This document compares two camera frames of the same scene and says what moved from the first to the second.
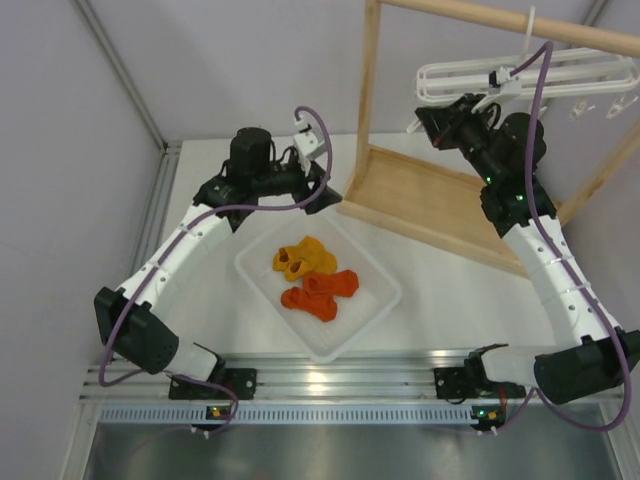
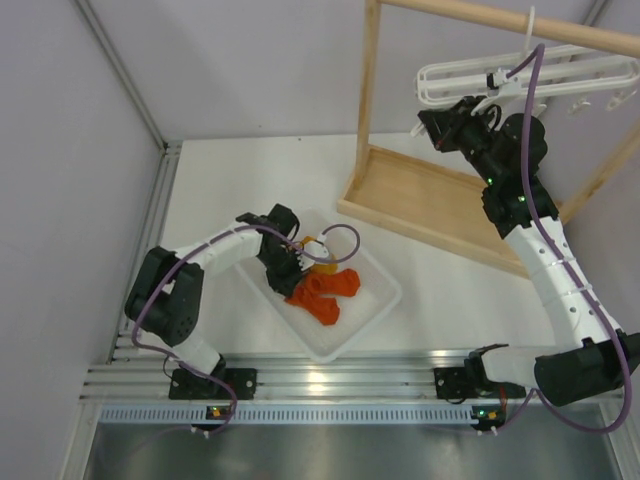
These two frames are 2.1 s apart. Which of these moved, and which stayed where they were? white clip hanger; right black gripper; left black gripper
Moved: left black gripper
Stayed: white clip hanger; right black gripper
